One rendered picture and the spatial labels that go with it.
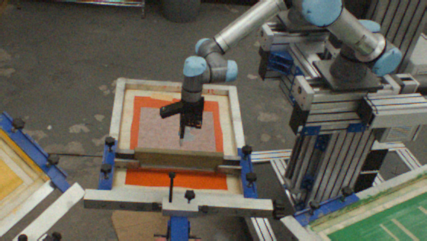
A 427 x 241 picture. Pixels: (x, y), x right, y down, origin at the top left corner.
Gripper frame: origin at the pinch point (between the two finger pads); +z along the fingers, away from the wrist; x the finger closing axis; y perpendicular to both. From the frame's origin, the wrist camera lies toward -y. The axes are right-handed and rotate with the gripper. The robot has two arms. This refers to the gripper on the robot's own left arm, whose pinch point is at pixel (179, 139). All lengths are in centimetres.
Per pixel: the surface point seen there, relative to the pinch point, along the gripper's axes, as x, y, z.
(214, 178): -2.7, 15.9, 16.8
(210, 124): 32.6, 16.1, 16.7
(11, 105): 164, -115, 113
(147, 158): -1.2, -12.0, 9.8
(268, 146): 136, 77, 112
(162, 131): 25.3, -5.8, 16.9
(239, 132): 23.9, 27.8, 13.1
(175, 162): -1.2, -0.6, 10.8
